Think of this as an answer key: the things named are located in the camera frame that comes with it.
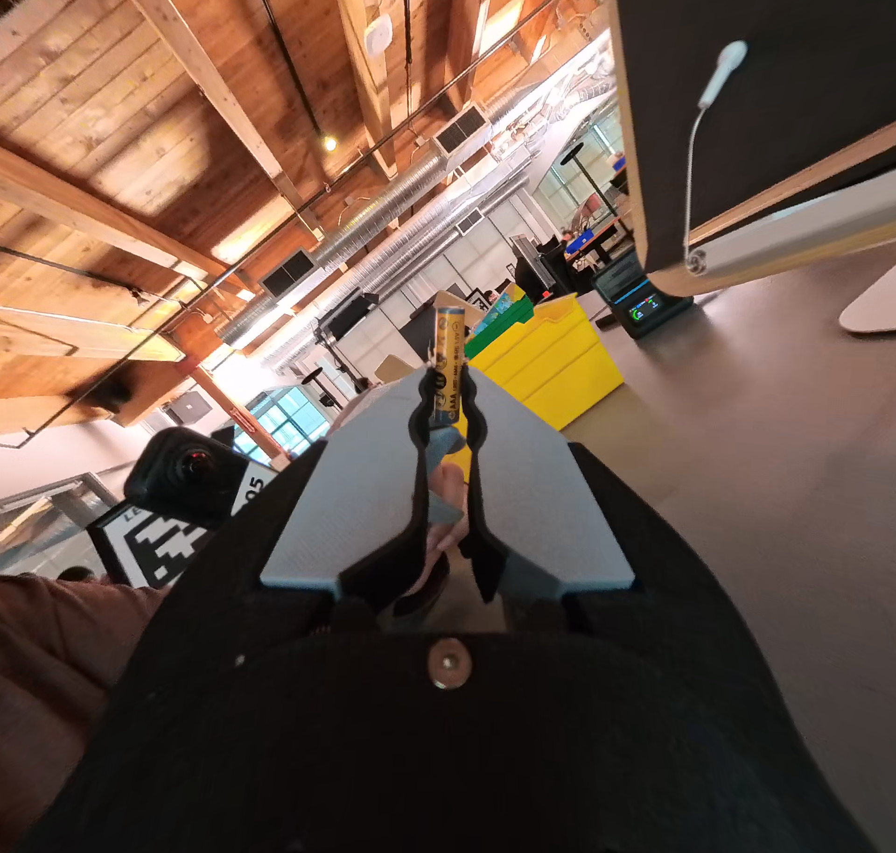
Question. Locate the colourful box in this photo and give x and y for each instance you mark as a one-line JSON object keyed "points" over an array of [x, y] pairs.
{"points": [[507, 305]]}

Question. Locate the white ceiling access point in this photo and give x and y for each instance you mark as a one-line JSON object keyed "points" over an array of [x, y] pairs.
{"points": [[378, 32]]}

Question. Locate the green plastic bin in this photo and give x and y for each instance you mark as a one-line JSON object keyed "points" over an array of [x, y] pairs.
{"points": [[500, 331]]}

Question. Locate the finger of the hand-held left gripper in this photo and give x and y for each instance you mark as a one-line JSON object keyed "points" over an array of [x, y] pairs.
{"points": [[444, 447], [448, 510]]}

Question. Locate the duct vent grille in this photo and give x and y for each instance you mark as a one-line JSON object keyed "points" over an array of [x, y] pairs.
{"points": [[287, 272], [460, 129]]}

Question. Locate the black softbox light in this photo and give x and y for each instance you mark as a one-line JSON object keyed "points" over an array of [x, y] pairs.
{"points": [[348, 315]]}

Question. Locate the black monitor screen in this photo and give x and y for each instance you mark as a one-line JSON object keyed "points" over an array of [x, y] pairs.
{"points": [[416, 331]]}

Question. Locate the person's brown sweater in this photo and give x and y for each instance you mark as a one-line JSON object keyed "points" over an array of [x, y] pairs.
{"points": [[35, 769]]}

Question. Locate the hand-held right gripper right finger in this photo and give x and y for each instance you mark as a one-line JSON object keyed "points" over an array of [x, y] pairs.
{"points": [[546, 510]]}

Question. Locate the black wooden book stand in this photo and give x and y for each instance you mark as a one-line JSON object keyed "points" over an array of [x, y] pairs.
{"points": [[756, 96]]}

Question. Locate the black power bank with display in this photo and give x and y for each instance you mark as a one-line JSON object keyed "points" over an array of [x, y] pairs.
{"points": [[640, 300]]}

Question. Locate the person's left hand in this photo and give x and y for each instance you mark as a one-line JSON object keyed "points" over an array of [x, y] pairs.
{"points": [[448, 480]]}

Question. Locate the dark office chair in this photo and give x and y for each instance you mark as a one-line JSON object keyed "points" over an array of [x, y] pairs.
{"points": [[542, 268]]}

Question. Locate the yellow plastic bin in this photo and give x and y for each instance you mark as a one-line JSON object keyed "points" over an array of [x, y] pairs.
{"points": [[553, 370]]}

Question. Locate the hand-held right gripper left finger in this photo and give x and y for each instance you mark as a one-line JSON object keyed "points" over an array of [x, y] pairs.
{"points": [[350, 510]]}

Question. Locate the yellow black battery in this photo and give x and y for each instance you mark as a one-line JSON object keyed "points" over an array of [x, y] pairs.
{"points": [[448, 349]]}

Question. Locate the black floor lamp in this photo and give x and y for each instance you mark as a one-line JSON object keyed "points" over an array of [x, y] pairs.
{"points": [[311, 377], [572, 154]]}

